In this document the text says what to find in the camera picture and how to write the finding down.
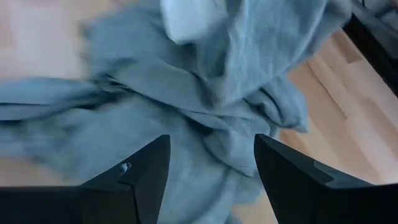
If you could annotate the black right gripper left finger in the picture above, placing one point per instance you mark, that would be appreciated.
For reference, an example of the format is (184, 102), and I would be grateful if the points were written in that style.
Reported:
(133, 193)

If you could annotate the grey garment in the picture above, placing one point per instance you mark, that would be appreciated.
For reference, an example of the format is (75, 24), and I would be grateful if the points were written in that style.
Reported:
(155, 93)

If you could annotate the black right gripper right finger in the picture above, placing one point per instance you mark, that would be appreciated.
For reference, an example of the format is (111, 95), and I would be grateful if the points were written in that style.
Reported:
(298, 193)

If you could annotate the black aluminium table frame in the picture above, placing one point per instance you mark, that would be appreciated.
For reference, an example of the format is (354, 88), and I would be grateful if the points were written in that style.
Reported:
(373, 53)

